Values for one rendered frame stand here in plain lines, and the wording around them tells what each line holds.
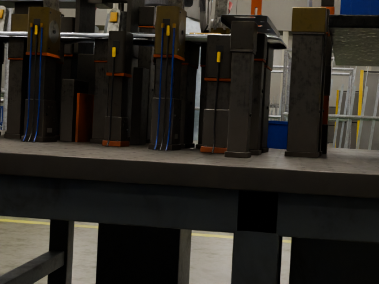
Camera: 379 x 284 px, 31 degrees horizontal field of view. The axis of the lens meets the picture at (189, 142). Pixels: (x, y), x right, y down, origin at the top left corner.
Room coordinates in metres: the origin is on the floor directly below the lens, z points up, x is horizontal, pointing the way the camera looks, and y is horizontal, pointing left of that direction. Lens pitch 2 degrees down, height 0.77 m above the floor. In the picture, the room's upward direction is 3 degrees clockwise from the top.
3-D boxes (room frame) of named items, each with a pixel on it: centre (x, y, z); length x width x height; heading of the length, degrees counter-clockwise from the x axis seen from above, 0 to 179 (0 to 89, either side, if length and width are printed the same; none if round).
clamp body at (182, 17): (1.66, 0.06, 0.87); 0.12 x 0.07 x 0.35; 167
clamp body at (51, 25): (1.77, 0.40, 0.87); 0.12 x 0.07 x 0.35; 167
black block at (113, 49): (1.73, 0.19, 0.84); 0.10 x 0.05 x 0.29; 167
